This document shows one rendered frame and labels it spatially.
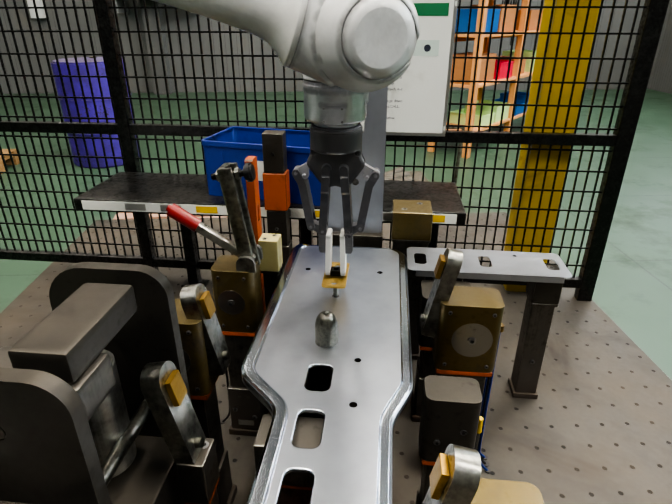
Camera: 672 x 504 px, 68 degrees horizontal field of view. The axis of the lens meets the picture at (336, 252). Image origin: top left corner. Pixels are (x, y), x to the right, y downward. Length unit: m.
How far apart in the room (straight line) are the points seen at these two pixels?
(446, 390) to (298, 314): 0.25
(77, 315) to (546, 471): 0.80
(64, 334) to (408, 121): 0.99
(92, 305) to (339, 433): 0.29
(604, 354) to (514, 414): 0.33
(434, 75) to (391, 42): 0.78
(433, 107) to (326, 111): 0.62
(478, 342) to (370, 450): 0.27
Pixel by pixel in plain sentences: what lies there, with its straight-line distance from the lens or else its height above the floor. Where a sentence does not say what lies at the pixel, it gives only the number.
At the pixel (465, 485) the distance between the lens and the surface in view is 0.44.
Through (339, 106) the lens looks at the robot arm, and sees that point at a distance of 0.68.
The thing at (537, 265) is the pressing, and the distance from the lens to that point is 0.99.
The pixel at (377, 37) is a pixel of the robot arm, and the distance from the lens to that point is 0.47.
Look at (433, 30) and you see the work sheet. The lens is 1.25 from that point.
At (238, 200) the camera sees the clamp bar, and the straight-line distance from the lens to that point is 0.76.
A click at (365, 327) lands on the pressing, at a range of 0.74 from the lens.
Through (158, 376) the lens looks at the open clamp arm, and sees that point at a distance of 0.53.
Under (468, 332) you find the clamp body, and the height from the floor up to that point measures 1.00.
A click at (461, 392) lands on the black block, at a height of 0.99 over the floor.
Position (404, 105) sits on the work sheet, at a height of 1.22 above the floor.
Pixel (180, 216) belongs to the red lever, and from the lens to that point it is 0.81.
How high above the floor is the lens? 1.42
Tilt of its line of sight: 26 degrees down
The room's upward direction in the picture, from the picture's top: straight up
